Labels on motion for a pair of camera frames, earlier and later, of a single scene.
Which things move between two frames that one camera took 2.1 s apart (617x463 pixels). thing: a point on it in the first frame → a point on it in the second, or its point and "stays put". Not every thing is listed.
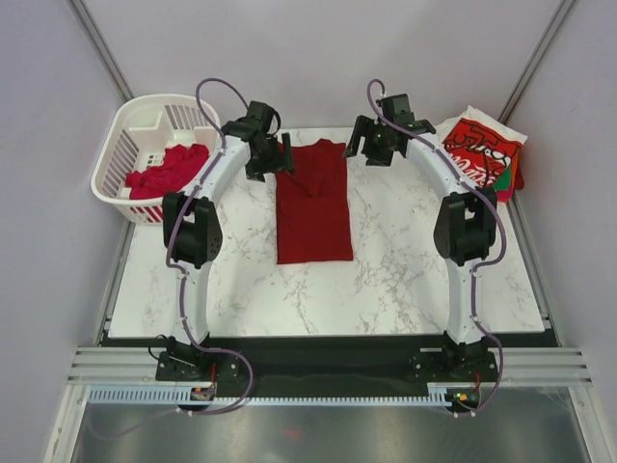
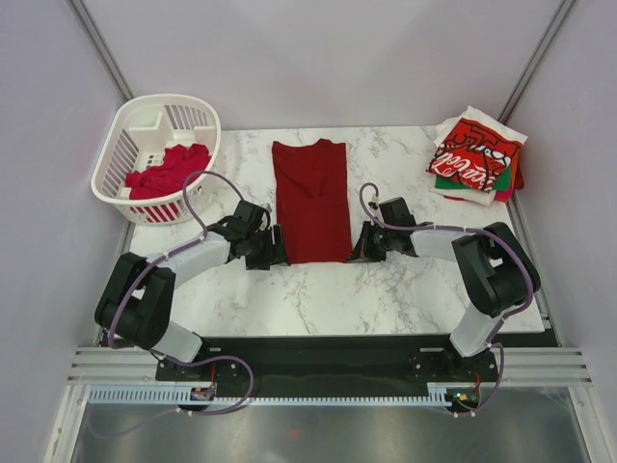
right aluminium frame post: x=561 y=15 stays put
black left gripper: x=281 y=162 → x=274 y=254
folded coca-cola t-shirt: x=483 y=152 stays put
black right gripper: x=364 y=127 → x=363 y=249
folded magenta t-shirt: x=505 y=196 stays put
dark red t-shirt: x=313 y=207 stays put
